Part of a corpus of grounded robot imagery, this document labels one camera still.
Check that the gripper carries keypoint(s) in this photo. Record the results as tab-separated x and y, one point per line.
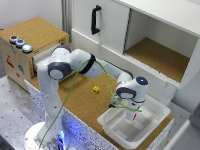
130	110

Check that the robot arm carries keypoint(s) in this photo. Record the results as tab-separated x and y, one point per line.
46	90

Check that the white plastic box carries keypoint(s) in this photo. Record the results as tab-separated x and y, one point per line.
150	128

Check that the wooden drawer box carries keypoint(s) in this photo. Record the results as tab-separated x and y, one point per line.
36	31

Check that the yellow block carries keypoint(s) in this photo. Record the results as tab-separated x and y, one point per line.
96	89

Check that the white sliding door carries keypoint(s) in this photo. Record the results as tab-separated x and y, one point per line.
111	23

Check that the white cabinet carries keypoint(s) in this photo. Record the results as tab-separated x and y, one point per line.
160	13

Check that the green button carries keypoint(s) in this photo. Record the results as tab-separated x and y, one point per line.
27	48

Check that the blue button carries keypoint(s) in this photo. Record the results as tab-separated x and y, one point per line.
20	42

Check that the red button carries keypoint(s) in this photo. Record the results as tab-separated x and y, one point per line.
13	39

